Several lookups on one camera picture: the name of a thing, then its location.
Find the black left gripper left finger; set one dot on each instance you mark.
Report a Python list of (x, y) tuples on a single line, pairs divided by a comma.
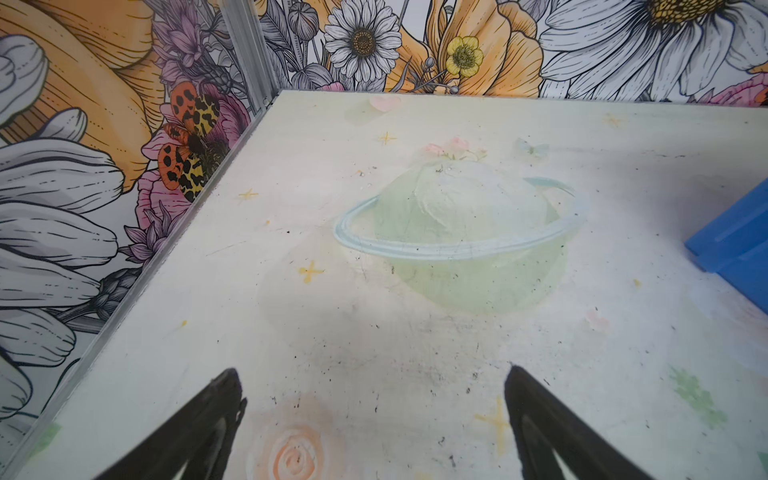
[(194, 443)]

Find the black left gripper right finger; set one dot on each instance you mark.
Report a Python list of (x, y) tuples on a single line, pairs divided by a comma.
[(548, 435)]

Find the blue plastic bin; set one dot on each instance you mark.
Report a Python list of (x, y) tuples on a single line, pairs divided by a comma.
[(734, 246)]

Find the aluminium corner post left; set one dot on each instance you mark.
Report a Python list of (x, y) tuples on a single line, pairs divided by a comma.
[(252, 52)]

